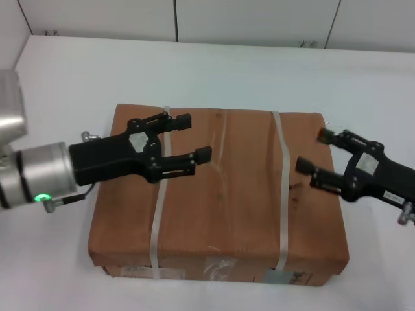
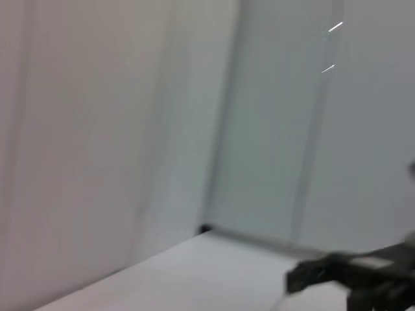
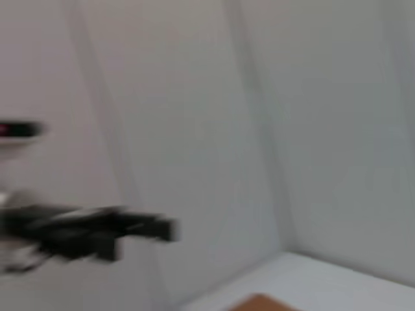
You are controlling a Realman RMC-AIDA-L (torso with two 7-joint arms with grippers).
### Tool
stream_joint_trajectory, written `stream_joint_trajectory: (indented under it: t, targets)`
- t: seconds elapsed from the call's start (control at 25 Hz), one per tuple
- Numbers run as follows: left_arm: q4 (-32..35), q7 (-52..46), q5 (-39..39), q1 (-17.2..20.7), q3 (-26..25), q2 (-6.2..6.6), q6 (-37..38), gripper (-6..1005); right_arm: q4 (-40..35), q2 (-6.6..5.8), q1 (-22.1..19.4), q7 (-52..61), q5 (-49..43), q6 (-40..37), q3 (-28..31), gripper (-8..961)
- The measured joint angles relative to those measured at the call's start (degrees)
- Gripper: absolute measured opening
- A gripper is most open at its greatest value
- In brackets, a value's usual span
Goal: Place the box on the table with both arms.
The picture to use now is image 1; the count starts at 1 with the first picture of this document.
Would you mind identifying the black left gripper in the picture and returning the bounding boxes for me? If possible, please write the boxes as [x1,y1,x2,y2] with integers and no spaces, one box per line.
[69,112,213,187]

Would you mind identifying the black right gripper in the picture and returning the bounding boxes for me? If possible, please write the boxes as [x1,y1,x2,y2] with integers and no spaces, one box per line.
[295,128,415,208]

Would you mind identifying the white plastic packing strap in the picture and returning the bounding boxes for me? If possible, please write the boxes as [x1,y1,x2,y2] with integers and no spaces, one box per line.
[148,105,172,279]
[270,111,291,271]

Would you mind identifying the brown cardboard box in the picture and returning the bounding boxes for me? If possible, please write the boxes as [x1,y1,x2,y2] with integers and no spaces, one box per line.
[88,103,350,288]

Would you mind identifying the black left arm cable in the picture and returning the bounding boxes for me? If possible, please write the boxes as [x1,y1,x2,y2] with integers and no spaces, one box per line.
[43,182,97,213]

